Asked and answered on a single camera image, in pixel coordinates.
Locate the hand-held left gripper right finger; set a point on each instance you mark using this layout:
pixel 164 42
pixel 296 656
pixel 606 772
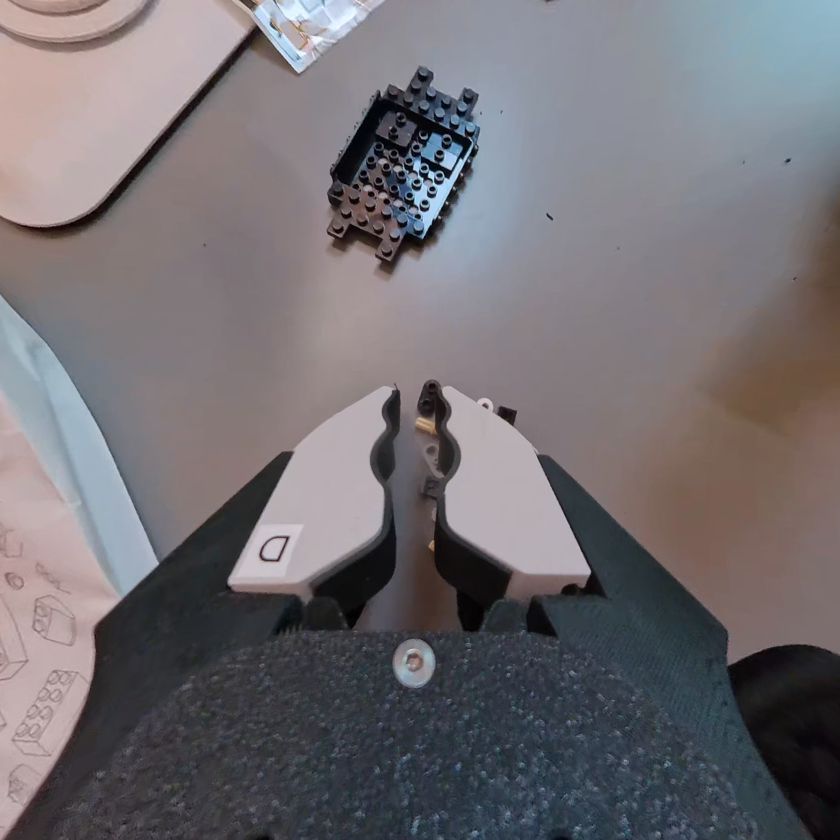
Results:
pixel 512 505

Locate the black honeycomb cushion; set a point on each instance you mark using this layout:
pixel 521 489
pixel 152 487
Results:
pixel 794 722

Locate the cluster of grey tan bricks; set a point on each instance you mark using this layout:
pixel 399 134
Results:
pixel 430 394

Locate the opened printed paper bag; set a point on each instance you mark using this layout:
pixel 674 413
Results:
pixel 39 590

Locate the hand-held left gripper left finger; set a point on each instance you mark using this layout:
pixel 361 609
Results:
pixel 315 499

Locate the grey desk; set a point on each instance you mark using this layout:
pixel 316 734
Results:
pixel 590 262

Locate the yellow black sticker sheet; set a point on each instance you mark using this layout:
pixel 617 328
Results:
pixel 308 33

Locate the white book stand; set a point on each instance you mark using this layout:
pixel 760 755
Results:
pixel 98 118

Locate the black toy chassis plate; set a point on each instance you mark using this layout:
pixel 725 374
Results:
pixel 400 170

